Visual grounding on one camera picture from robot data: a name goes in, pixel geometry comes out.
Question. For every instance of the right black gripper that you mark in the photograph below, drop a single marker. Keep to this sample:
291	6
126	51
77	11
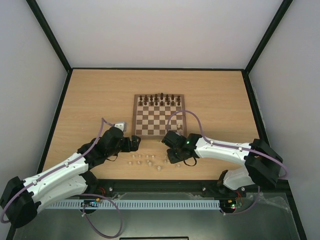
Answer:
171	145

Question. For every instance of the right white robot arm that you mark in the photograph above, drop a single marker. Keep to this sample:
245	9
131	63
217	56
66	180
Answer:
258	163

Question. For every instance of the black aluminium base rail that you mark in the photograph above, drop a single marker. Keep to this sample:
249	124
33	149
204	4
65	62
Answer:
204	188

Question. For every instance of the white slotted cable duct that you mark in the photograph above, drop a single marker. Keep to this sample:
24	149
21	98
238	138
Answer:
73	204

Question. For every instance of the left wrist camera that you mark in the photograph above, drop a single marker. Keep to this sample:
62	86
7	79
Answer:
122	125

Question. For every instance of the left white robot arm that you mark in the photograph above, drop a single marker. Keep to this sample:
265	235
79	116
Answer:
22	200

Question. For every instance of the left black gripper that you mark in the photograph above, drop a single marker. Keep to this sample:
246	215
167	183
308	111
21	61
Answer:
135	145

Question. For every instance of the wooden chess board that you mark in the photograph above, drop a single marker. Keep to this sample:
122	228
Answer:
153	122

